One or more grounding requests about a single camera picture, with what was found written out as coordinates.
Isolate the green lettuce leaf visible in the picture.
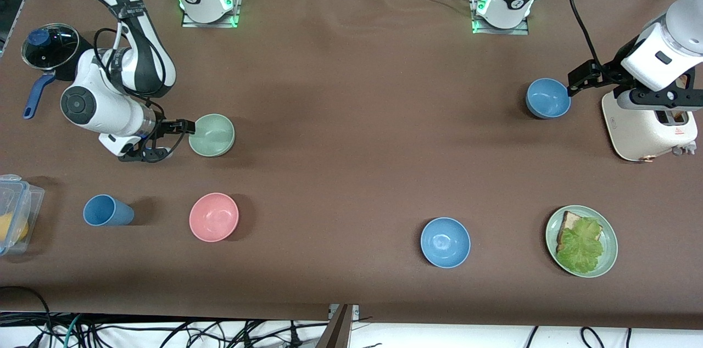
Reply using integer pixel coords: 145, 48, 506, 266
556, 217, 605, 274

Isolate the blue cup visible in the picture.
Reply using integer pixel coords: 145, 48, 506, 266
83, 194, 135, 227

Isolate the blue bowl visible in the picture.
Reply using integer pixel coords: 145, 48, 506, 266
526, 78, 572, 119
420, 217, 471, 269

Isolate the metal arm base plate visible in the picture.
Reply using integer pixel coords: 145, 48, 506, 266
470, 0, 531, 36
181, 0, 242, 29

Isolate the cream toaster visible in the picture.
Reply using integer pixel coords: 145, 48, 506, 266
601, 76, 699, 162

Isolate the dark support post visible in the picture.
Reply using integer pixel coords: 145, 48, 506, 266
316, 304, 355, 348

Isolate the yellow fruit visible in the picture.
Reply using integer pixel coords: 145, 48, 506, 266
0, 214, 29, 244

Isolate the metal table bracket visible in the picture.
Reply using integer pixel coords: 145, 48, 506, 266
328, 304, 360, 320

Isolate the pink bowl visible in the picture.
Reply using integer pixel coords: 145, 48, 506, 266
189, 193, 240, 243

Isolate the black pot blue handle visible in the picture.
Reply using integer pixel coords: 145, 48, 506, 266
21, 23, 98, 120

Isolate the green plate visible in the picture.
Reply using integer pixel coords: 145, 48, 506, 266
545, 205, 619, 278

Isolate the teal cable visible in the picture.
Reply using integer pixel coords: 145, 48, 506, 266
65, 314, 83, 348

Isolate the clear plastic container blue lid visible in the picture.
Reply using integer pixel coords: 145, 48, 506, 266
0, 174, 46, 256

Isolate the green bowl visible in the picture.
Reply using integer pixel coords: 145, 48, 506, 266
188, 114, 236, 158

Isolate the bread slice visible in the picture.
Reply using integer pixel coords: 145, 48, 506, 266
556, 211, 602, 252

